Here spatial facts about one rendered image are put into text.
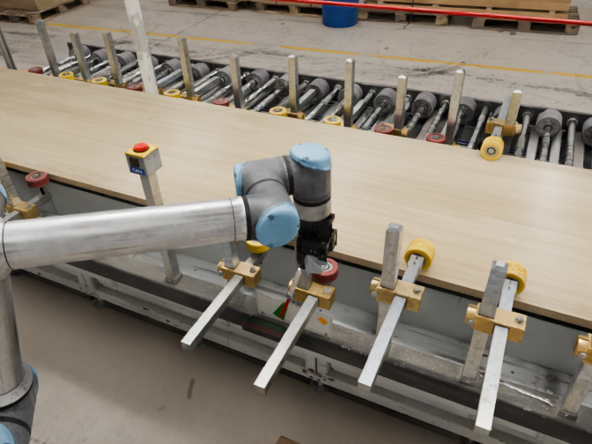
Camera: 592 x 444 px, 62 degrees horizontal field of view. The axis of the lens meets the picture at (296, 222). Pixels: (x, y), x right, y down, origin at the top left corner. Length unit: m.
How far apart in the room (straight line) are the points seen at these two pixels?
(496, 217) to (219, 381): 1.38
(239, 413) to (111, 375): 0.64
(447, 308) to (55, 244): 1.15
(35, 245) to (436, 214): 1.23
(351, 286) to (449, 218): 0.40
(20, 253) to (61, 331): 1.88
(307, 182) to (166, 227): 0.33
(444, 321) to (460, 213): 0.36
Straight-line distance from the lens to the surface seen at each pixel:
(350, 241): 1.58
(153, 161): 1.52
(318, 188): 1.10
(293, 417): 2.23
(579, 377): 1.43
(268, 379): 1.28
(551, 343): 1.67
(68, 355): 2.69
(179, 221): 0.93
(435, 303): 1.64
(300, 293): 1.47
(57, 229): 0.95
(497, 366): 1.24
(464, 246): 1.62
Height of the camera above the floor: 1.91
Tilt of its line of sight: 37 degrees down
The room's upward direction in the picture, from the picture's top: 3 degrees counter-clockwise
